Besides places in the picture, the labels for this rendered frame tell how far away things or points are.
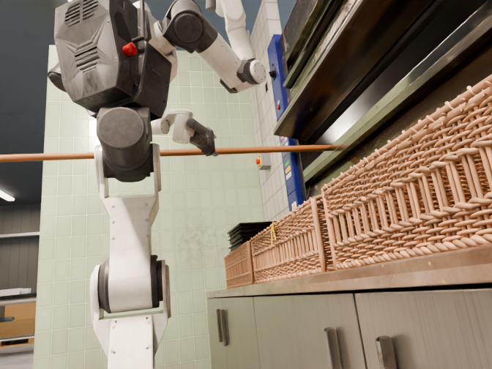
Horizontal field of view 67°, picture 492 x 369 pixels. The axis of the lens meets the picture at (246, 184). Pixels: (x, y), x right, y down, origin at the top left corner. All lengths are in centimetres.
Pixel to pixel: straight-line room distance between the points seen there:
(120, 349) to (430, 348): 75
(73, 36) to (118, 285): 68
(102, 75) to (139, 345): 69
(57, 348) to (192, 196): 133
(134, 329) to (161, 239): 181
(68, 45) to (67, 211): 188
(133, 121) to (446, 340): 77
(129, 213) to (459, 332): 86
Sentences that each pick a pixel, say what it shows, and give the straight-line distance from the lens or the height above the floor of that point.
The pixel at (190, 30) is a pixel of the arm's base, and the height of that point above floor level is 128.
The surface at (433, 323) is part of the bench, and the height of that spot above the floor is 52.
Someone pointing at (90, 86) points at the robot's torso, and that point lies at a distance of 111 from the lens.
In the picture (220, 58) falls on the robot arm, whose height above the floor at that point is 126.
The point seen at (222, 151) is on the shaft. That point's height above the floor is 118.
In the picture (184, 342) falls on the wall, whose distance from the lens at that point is 279.
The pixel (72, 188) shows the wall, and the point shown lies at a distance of 296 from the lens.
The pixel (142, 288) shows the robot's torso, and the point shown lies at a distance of 101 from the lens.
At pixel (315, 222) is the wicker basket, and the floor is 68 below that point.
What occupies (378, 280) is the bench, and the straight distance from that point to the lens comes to 47.
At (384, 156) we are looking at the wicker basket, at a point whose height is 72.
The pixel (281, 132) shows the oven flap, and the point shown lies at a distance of 211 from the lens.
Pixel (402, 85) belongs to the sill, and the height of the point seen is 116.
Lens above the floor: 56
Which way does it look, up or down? 16 degrees up
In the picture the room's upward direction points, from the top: 6 degrees counter-clockwise
